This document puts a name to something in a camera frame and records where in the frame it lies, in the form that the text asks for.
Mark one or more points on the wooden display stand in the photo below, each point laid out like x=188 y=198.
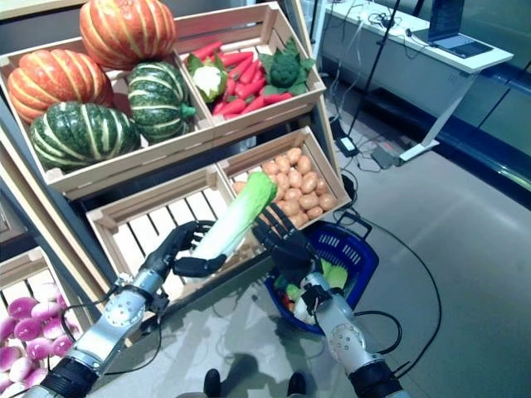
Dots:
x=323 y=124
x=37 y=226

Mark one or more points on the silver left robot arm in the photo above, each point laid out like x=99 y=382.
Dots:
x=120 y=315

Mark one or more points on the white standing desk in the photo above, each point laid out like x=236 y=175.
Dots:
x=489 y=58

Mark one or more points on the red carrot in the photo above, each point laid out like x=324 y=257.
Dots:
x=236 y=58
x=253 y=103
x=249 y=71
x=230 y=89
x=207 y=49
x=249 y=88
x=278 y=98
x=230 y=108

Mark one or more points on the black power adapter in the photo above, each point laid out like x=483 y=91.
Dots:
x=345 y=145

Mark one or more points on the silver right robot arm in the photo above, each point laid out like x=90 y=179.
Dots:
x=344 y=331

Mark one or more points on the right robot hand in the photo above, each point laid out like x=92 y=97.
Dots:
x=294 y=253

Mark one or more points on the orange toy fruit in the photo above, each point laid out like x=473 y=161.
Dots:
x=289 y=306

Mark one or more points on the white cauliflower with leaves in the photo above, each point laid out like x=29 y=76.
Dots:
x=207 y=79

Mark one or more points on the orange striped pumpkin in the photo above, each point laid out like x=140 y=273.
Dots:
x=54 y=83
x=124 y=33

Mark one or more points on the green broccoli with leaves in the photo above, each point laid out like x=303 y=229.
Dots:
x=284 y=68

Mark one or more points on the black tripod stand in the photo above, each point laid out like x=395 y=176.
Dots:
x=375 y=58
x=418 y=5

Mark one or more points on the green striped pumpkin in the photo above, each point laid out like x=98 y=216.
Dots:
x=83 y=134
x=155 y=101

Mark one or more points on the round green toy lettuce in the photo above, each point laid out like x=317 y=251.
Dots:
x=292 y=291

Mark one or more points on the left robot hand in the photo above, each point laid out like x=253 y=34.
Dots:
x=166 y=253

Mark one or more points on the brown potato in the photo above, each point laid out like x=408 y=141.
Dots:
x=293 y=155
x=314 y=212
x=291 y=193
x=307 y=201
x=282 y=163
x=282 y=179
x=238 y=186
x=320 y=186
x=269 y=167
x=304 y=164
x=289 y=207
x=308 y=183
x=294 y=178
x=326 y=201
x=296 y=220

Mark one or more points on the grey power strip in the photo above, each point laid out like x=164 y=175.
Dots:
x=381 y=157

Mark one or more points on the open laptop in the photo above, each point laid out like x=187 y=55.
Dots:
x=446 y=20

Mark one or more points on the glass door display fridge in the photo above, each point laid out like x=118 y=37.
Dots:
x=309 y=16

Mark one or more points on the blue plastic shopping basket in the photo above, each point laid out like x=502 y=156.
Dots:
x=361 y=265

